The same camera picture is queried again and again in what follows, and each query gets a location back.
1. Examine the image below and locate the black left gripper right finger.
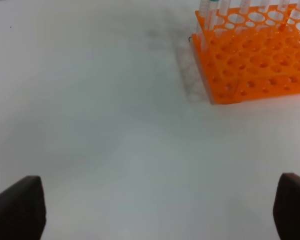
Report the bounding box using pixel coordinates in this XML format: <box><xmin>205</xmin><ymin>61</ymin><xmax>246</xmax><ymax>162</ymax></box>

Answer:
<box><xmin>272</xmin><ymin>173</ymin><xmax>300</xmax><ymax>240</ymax></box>

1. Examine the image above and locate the orange test tube rack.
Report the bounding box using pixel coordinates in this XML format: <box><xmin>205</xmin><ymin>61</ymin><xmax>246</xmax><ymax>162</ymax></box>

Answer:
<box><xmin>192</xmin><ymin>2</ymin><xmax>300</xmax><ymax>104</ymax></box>

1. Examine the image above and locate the front-left teal-capped test tube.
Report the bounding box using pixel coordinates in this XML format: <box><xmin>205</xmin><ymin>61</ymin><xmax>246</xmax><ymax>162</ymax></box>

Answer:
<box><xmin>201</xmin><ymin>0</ymin><xmax>219</xmax><ymax>51</ymax></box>

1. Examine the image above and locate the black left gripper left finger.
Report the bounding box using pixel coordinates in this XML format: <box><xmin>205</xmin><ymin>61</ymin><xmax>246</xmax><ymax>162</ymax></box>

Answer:
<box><xmin>0</xmin><ymin>175</ymin><xmax>47</xmax><ymax>240</ymax></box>

